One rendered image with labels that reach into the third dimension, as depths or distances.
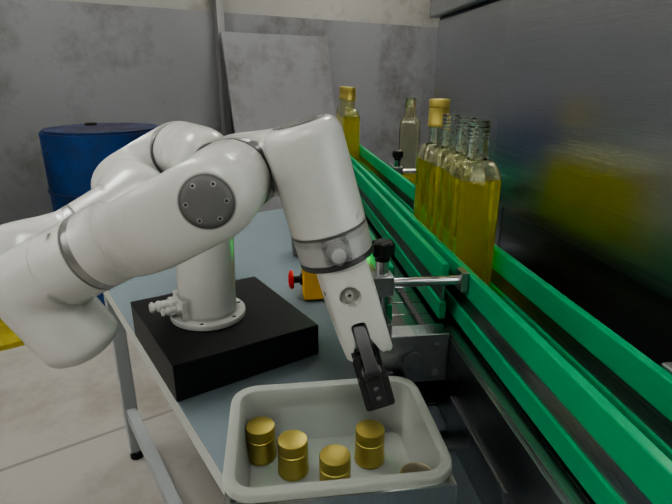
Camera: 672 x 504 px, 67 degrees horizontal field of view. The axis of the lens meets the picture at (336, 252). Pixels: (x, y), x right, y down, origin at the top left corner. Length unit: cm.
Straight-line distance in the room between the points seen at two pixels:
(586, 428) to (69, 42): 334
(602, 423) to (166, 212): 37
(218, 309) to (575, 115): 60
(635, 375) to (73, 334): 55
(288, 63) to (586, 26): 316
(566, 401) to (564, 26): 51
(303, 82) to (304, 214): 339
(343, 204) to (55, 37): 312
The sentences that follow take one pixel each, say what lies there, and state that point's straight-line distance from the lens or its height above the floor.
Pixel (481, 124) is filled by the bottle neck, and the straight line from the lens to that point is 70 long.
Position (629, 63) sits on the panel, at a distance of 68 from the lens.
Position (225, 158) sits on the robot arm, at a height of 113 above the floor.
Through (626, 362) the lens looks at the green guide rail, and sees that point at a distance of 53.
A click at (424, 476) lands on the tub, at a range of 53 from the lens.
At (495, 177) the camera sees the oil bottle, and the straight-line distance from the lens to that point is 71.
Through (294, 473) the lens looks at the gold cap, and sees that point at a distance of 61.
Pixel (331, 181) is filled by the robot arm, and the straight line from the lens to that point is 45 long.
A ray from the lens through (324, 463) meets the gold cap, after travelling 57.
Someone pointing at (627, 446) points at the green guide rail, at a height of 95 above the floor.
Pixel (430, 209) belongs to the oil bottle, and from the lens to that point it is 83.
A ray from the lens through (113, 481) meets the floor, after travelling 187.
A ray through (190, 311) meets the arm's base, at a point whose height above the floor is 84.
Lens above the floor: 120
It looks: 19 degrees down
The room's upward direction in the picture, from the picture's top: straight up
